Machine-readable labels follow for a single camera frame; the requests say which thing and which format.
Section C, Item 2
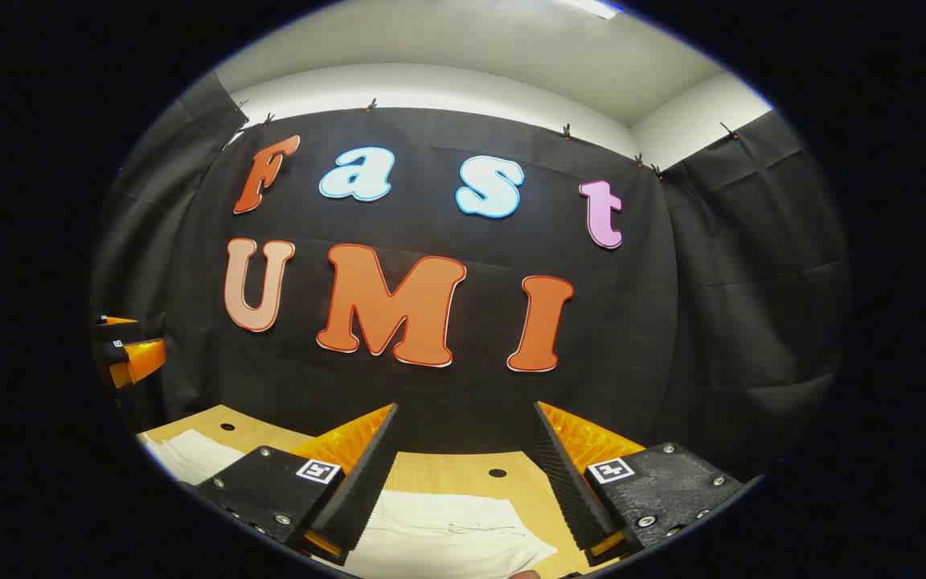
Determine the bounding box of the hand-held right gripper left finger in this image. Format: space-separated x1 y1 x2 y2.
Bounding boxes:
194 402 399 564

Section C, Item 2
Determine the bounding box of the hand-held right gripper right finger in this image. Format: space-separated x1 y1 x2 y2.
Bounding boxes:
534 400 765 568

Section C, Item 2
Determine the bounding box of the black backdrop cloth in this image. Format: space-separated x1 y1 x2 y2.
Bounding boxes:
89 72 854 499

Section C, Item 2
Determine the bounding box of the ceiling light panel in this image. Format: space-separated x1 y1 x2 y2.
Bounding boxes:
551 0 625 20

